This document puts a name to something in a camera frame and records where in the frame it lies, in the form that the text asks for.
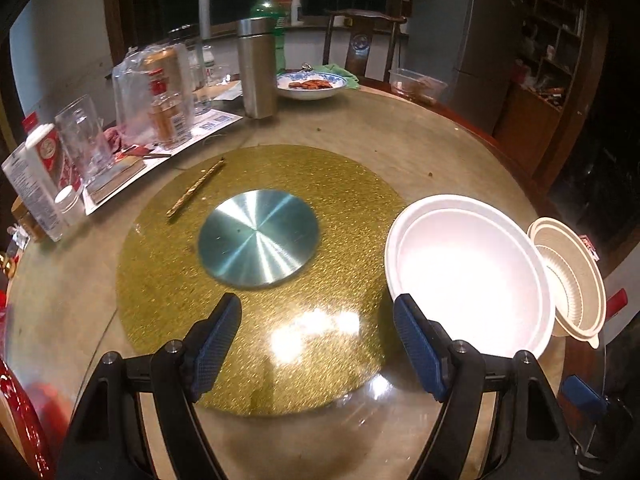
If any brown lidded jar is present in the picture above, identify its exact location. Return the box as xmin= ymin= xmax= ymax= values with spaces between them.
xmin=11 ymin=196 xmax=47 ymax=242

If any silver turntable hub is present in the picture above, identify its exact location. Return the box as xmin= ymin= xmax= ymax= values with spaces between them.
xmin=198 ymin=188 xmax=320 ymax=289

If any wooden chair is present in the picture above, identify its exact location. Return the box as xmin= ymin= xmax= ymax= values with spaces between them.
xmin=322 ymin=9 xmax=408 ymax=84

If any glass pitcher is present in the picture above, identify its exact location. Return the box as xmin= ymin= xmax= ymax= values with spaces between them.
xmin=54 ymin=94 xmax=113 ymax=186

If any clear plastic container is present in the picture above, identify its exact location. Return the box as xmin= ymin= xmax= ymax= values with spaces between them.
xmin=390 ymin=67 xmax=448 ymax=105

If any white tube bottle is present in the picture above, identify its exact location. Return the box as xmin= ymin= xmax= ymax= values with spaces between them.
xmin=2 ymin=143 xmax=65 ymax=242

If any grey refrigerator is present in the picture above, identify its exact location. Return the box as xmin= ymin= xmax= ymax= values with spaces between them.
xmin=402 ymin=0 xmax=524 ymax=134

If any steel thermos flask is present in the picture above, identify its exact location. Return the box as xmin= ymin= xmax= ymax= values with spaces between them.
xmin=238 ymin=16 xmax=278 ymax=119

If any gold stick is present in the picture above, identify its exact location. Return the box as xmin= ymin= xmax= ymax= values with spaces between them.
xmin=166 ymin=158 xmax=226 ymax=219

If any gold glitter turntable mat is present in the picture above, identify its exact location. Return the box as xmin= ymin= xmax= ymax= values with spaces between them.
xmin=116 ymin=145 xmax=404 ymax=416

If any liquor bottle in clear box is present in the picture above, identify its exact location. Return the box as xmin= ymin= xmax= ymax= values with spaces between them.
xmin=112 ymin=44 xmax=194 ymax=150

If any small white pill bottle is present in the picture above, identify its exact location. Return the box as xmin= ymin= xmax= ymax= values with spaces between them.
xmin=54 ymin=185 xmax=86 ymax=226

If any white paper sheet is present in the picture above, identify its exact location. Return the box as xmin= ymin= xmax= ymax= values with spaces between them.
xmin=82 ymin=110 xmax=242 ymax=216

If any green soda bottle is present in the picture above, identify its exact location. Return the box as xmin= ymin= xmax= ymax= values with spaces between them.
xmin=250 ymin=0 xmax=286 ymax=73

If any old book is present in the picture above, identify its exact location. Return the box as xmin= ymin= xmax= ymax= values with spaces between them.
xmin=87 ymin=156 xmax=145 ymax=204

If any red white liquor box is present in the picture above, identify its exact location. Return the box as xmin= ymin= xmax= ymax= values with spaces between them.
xmin=22 ymin=112 xmax=81 ymax=197

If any blue white food dish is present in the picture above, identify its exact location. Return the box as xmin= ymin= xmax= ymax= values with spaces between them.
xmin=277 ymin=70 xmax=347 ymax=101

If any red wedding plate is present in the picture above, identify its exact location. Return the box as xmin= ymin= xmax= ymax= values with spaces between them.
xmin=1 ymin=361 xmax=55 ymax=479

